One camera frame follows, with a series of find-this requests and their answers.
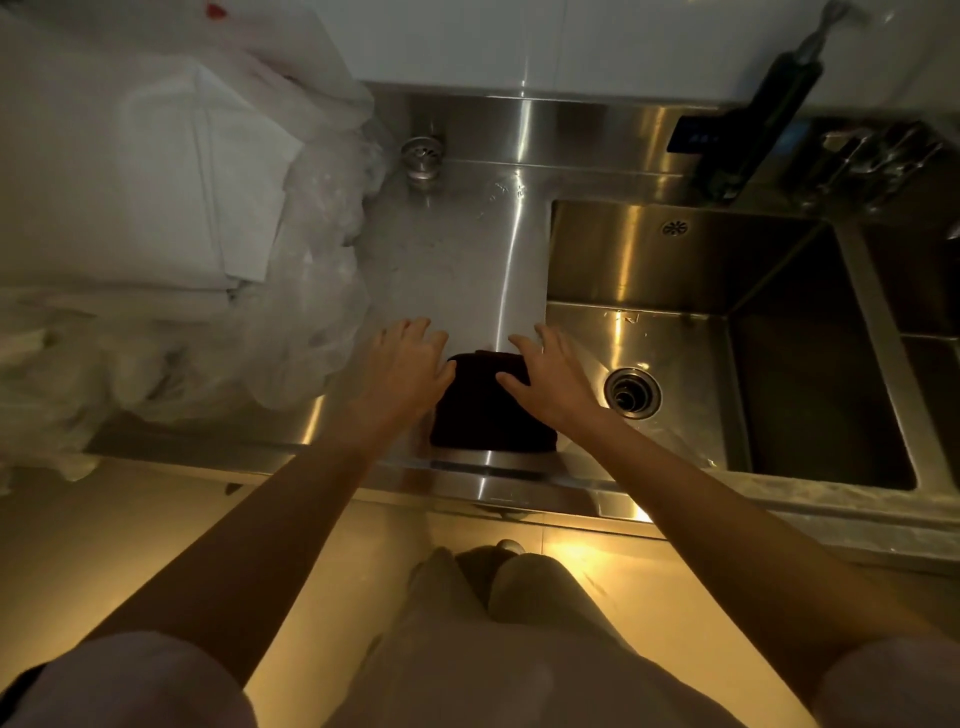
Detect person's right hand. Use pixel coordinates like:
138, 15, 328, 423
494, 322, 613, 445

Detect person's left hand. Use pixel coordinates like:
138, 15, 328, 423
341, 316, 457, 460

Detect dark brown cleaning cloth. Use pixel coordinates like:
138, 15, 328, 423
428, 348, 560, 455

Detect stainless steel sink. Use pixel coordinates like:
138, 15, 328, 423
86, 82, 960, 579

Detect person's right forearm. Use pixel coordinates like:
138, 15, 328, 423
573, 408, 939, 699

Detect person's left forearm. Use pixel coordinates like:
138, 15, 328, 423
82, 416, 391, 688

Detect metal drain strainer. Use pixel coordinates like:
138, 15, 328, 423
399, 134, 445, 183

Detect white plastic bags pile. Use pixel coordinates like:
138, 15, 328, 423
0, 7, 391, 496

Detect light trousers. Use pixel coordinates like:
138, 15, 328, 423
326, 543, 748, 728

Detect small dark rectangular panel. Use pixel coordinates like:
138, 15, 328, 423
665, 114, 725, 157

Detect dark pump bottle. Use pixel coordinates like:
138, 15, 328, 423
693, 0, 871, 204

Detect chrome faucet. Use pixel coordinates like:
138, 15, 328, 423
779, 119, 954, 211

